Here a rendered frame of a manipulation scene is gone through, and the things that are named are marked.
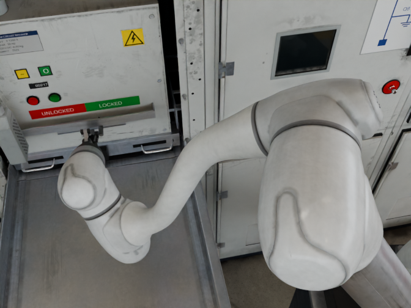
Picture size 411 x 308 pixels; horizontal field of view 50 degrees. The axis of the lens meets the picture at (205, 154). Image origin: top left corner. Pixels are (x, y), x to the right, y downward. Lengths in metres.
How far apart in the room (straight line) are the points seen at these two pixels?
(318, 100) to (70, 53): 0.76
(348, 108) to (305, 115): 0.06
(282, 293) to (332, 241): 1.65
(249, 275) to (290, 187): 1.66
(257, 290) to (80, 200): 1.36
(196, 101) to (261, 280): 1.13
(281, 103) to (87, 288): 0.81
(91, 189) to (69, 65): 0.43
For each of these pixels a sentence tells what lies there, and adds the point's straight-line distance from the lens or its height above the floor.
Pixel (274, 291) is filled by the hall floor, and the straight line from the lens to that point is 2.18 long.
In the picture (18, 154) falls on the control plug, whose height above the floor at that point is 1.05.
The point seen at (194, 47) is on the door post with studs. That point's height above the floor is 1.28.
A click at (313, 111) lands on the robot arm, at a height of 1.56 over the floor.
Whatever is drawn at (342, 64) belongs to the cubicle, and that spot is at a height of 1.17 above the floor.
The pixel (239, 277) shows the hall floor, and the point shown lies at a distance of 2.19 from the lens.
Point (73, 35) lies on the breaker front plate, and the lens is 1.20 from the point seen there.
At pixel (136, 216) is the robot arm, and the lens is 1.00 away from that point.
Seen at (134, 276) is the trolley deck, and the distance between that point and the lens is 1.27.
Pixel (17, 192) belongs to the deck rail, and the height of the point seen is 0.85.
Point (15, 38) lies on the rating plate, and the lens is 1.22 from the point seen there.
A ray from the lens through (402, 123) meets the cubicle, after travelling 1.75.
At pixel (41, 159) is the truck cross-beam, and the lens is 1.51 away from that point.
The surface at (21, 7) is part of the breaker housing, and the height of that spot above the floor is 1.39.
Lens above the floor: 1.99
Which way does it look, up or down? 50 degrees down
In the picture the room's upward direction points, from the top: 1 degrees counter-clockwise
